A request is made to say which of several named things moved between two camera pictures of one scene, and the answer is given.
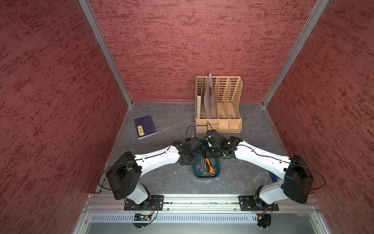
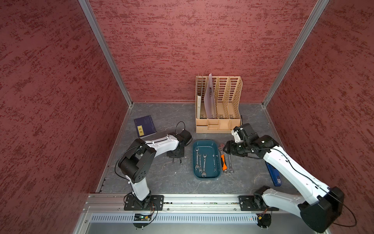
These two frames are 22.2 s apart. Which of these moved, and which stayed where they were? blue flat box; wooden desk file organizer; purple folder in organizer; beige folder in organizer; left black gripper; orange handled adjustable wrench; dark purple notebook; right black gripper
Moved: right black gripper; left black gripper; orange handled adjustable wrench
Stayed: dark purple notebook; purple folder in organizer; beige folder in organizer; blue flat box; wooden desk file organizer
